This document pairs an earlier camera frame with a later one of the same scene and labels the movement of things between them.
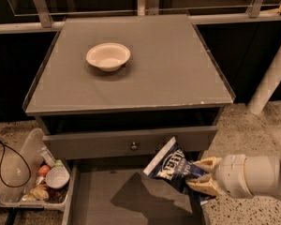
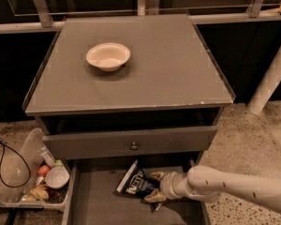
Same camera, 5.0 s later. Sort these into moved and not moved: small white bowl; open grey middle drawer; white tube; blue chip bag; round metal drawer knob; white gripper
Moved: white gripper; blue chip bag
Not moved: open grey middle drawer; small white bowl; round metal drawer knob; white tube
